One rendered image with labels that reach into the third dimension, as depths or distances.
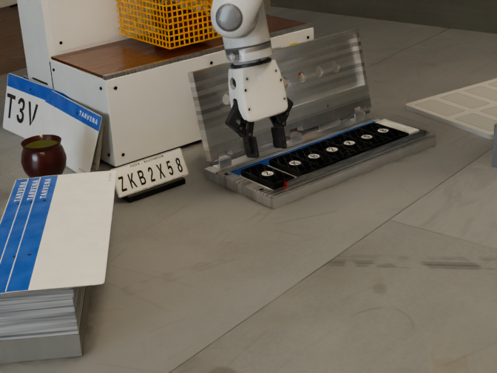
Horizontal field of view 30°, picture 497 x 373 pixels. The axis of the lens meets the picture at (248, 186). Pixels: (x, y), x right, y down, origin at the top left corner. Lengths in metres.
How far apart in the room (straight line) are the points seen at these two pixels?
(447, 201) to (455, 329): 0.43
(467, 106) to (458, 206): 0.52
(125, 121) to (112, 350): 0.69
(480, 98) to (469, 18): 1.99
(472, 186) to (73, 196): 0.73
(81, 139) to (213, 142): 0.28
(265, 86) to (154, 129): 0.33
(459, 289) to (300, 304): 0.24
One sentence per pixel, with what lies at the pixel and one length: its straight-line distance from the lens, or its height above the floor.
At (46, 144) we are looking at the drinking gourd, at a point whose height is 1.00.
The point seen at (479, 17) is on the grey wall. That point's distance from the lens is 4.17.
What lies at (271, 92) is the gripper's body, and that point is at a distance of 1.69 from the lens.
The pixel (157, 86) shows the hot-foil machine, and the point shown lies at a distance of 1.90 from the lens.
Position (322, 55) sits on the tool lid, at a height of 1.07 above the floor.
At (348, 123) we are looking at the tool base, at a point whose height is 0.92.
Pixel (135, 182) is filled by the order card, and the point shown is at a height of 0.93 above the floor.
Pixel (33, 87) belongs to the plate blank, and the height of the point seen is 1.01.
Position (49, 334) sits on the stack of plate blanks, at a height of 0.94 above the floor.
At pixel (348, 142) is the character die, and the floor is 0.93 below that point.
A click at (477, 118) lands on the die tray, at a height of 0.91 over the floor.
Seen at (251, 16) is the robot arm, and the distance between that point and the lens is 1.58.
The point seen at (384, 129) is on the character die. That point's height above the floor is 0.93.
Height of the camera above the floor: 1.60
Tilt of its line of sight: 23 degrees down
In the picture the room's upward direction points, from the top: 3 degrees counter-clockwise
